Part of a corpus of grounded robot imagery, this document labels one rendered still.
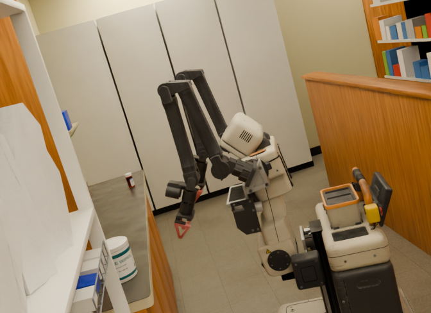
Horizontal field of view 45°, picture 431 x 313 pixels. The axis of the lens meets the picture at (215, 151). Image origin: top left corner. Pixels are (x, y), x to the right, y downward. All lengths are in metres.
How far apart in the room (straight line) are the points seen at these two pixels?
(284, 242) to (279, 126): 3.54
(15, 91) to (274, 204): 1.22
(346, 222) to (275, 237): 0.31
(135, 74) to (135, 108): 0.36
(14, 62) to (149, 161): 3.44
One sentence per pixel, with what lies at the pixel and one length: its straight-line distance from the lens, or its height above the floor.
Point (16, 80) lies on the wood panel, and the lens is 2.40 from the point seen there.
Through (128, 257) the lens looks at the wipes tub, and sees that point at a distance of 2.10.
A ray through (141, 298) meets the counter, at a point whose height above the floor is 0.94.
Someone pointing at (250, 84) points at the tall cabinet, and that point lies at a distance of 5.68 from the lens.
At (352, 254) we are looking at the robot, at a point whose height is 0.76.
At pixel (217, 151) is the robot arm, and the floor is 1.31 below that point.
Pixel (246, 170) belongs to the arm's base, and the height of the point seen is 1.21.
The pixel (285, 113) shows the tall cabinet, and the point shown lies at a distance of 5.81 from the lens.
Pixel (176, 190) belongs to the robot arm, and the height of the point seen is 1.19.
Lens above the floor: 1.77
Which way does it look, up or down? 13 degrees down
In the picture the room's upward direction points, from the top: 16 degrees counter-clockwise
